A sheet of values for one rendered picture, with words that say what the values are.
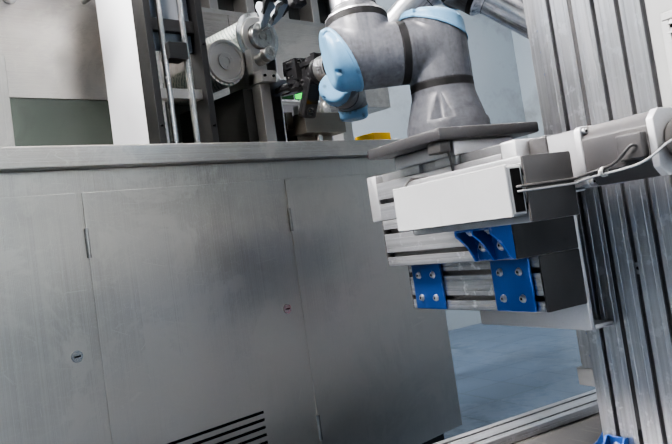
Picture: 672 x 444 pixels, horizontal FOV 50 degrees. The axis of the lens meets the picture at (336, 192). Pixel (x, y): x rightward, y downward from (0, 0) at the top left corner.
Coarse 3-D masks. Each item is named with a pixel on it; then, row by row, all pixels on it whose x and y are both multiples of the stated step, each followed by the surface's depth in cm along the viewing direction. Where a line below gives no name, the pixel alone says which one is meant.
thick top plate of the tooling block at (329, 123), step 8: (320, 112) 211; (328, 112) 214; (296, 120) 210; (304, 120) 207; (312, 120) 209; (320, 120) 211; (328, 120) 213; (336, 120) 215; (296, 128) 210; (304, 128) 207; (312, 128) 208; (320, 128) 211; (328, 128) 213; (336, 128) 215; (344, 128) 217; (288, 136) 212
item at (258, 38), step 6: (258, 24) 202; (252, 30) 200; (258, 30) 202; (252, 36) 200; (258, 36) 202; (264, 36) 203; (270, 36) 204; (252, 42) 201; (258, 42) 201; (264, 42) 203; (270, 42) 204; (258, 48) 202
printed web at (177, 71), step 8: (224, 32) 206; (232, 32) 202; (208, 40) 212; (232, 40) 202; (160, 64) 208; (176, 64) 201; (160, 72) 182; (176, 72) 202; (184, 72) 199; (160, 80) 181; (176, 80) 202; (184, 80) 200; (216, 80) 193; (176, 88) 204; (184, 88) 202; (216, 88) 198; (224, 88) 199; (184, 104) 212; (168, 136) 181
